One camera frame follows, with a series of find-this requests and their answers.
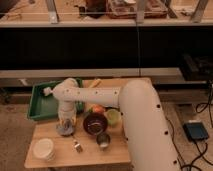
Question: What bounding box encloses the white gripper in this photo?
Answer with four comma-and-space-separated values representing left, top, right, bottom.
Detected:
58, 101, 77, 125

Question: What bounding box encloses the grey cloth towel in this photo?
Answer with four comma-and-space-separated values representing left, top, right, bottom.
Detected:
56, 123, 75, 136

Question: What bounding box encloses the purple bowl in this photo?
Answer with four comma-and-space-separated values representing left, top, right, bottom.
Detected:
83, 113, 108, 135

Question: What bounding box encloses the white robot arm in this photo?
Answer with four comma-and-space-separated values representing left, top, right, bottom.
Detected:
53, 79, 181, 171

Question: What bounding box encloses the green plastic tray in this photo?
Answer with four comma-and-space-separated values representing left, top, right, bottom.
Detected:
27, 78, 85, 121

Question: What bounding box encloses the white dish brush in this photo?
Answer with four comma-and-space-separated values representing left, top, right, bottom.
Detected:
43, 87, 53, 96

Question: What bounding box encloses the orange toy fruit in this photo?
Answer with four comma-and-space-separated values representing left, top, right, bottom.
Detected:
91, 105, 105, 114

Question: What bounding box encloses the wooden table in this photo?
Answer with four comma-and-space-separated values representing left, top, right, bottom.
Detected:
23, 77, 154, 170

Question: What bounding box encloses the light green cup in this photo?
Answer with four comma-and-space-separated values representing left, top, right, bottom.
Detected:
106, 109, 120, 126

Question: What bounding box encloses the small metal cup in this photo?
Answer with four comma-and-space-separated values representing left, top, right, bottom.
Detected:
96, 133, 111, 148

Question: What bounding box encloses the black foot pedal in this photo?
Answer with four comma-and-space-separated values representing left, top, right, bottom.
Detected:
183, 122, 209, 141

